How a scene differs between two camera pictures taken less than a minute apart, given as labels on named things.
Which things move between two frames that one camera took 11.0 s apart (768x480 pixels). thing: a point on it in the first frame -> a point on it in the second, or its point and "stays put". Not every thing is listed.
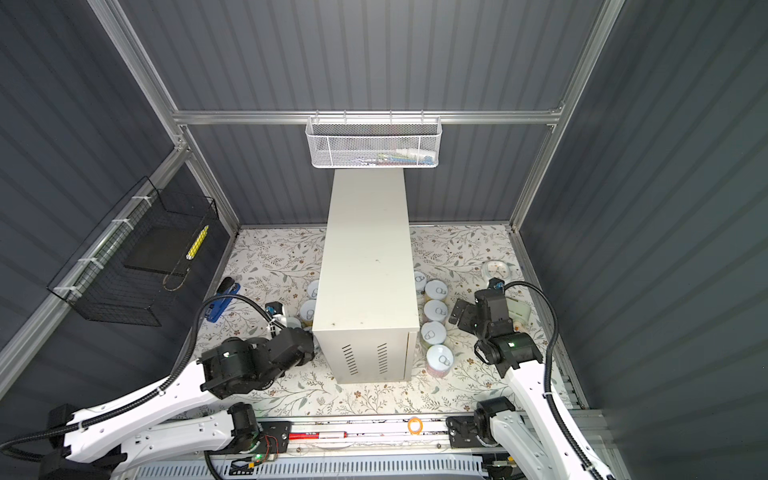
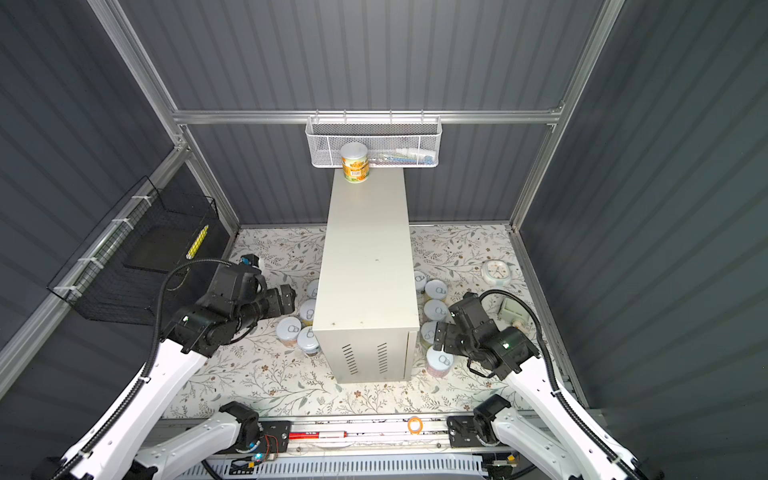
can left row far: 313,290 stays put
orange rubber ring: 413,432 stays put
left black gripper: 309,359 -> 276,307
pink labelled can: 439,360 stays put
